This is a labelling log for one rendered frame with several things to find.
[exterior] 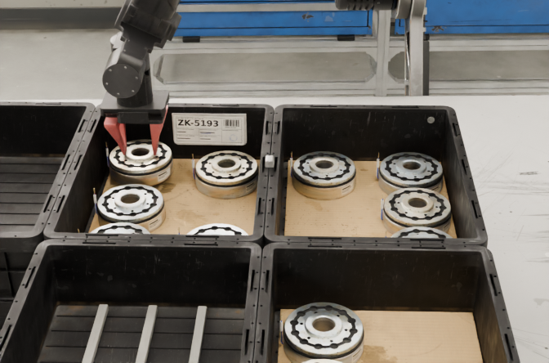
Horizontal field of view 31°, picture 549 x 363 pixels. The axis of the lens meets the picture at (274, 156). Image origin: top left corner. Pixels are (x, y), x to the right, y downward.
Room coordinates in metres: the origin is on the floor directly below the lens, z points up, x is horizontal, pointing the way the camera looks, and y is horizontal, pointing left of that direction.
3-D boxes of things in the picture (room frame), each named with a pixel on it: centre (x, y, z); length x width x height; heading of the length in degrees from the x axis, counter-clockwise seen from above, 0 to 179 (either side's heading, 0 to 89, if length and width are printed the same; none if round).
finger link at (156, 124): (1.39, 0.21, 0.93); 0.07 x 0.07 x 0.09; 87
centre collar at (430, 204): (1.26, -0.22, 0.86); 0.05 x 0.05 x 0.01
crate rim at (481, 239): (1.26, -0.14, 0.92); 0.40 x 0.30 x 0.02; 177
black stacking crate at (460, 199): (1.26, -0.14, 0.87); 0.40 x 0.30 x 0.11; 177
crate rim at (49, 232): (1.28, 0.16, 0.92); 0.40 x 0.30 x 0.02; 177
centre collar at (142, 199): (1.28, 0.22, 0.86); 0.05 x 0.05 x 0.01
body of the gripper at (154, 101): (1.39, 0.22, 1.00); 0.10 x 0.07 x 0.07; 87
